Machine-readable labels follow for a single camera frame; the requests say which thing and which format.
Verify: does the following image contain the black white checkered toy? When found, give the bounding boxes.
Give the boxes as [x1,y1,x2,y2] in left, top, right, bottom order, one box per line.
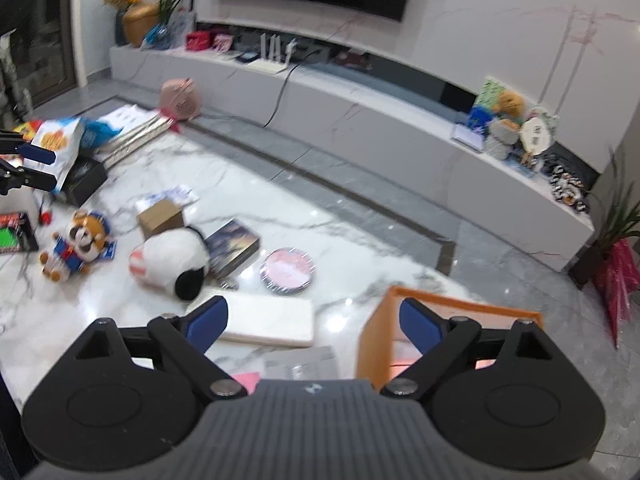
[547,152,593,216]

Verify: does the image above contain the grey laptop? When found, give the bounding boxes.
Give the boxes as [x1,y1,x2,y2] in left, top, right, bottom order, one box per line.
[450,124,486,153]

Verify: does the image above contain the blue painting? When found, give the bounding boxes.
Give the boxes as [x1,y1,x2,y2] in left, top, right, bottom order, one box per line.
[467,105,493,137]

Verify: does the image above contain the floral round fan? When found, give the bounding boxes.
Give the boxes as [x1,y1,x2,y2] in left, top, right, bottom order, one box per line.
[532,106,560,133]

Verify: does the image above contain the orange storage box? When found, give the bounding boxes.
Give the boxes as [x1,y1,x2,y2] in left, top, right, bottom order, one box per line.
[356,286,543,391]

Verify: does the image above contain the small blue bag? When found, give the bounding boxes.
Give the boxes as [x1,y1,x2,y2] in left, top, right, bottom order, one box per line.
[142,22,173,51]

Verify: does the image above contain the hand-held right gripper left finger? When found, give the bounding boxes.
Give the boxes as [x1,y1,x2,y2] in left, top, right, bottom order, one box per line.
[75,295,248,402]

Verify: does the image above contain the small cardboard box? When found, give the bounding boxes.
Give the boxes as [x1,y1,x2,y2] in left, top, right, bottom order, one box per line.
[137,199,187,243]

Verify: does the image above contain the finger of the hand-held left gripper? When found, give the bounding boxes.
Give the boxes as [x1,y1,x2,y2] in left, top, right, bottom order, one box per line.
[0,130,57,166]
[0,160,59,197]

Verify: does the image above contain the dark illustrated box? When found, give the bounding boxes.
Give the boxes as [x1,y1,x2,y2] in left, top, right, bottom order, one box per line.
[205,220,261,281]

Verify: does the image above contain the red yellow packet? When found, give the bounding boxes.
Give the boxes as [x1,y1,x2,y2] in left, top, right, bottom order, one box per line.
[12,120,43,143]

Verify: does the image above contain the white yellow snack bag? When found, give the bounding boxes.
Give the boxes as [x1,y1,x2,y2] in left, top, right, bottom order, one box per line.
[22,117,85,193]

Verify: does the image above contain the grey leaflet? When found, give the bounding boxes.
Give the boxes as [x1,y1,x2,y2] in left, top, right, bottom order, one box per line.
[260,345,341,381]

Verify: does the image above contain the orange raccoon plush toy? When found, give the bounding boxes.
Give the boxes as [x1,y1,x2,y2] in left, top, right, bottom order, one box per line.
[39,210,118,281]

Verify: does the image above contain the silver flat box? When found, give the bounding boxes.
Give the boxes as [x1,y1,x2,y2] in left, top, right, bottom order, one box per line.
[102,115,176,168]

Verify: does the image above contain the blue plastic bag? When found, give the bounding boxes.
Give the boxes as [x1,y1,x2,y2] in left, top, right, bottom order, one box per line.
[80,117,123,151]

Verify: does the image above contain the green painting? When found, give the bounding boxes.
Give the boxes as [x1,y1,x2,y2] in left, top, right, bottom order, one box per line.
[472,76,521,111]

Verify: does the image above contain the red green black packet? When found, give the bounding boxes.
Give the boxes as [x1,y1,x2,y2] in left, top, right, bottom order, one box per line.
[0,212,40,256]

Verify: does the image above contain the blue white leaflet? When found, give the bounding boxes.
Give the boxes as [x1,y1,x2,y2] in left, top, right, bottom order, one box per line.
[135,185,193,211]

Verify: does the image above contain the yellow vase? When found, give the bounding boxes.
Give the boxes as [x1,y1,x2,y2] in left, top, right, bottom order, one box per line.
[122,2,161,48]

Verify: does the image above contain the white framed card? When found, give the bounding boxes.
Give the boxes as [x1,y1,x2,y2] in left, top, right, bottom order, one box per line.
[167,10,197,48]

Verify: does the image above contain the dark red object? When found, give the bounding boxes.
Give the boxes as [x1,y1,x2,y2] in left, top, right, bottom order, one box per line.
[335,50,373,68]

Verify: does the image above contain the white black plush toy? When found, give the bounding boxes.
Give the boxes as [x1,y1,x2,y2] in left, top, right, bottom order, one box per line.
[129,225,211,301]

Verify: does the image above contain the white router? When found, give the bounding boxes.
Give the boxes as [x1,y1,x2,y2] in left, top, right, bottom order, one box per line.
[248,32,298,75]

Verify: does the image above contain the black box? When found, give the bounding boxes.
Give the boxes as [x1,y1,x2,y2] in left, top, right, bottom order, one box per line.
[60,157,108,206]

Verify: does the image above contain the brown teddy bear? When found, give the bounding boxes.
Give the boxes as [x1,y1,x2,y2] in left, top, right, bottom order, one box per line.
[495,91,526,121]

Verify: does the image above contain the white tissue pack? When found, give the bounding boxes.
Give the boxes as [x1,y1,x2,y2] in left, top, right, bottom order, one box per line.
[187,292,316,348]

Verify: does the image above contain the pink card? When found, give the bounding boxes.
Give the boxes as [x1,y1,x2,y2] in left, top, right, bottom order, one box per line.
[227,371,261,396]

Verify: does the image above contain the round white fan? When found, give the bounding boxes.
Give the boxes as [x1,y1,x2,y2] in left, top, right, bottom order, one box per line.
[519,116,553,166]

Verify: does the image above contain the white marble TV cabinet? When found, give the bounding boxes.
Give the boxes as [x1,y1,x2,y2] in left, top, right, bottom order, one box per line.
[109,20,596,271]

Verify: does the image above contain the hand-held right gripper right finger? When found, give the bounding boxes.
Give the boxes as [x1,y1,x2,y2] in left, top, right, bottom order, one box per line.
[380,297,553,402]

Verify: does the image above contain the black cable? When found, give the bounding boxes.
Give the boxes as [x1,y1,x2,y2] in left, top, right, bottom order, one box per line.
[264,47,321,128]

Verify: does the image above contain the pink round tin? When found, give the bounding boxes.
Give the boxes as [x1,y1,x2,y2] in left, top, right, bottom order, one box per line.
[260,247,316,296]

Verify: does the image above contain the long-leaf potted plant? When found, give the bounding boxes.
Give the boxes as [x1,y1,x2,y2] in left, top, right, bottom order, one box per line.
[570,150,640,291]

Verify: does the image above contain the pink heater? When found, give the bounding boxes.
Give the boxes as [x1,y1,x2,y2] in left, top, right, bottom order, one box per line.
[159,77,198,121]

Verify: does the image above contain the white booklet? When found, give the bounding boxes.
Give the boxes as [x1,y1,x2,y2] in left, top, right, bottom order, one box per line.
[97,105,156,128]

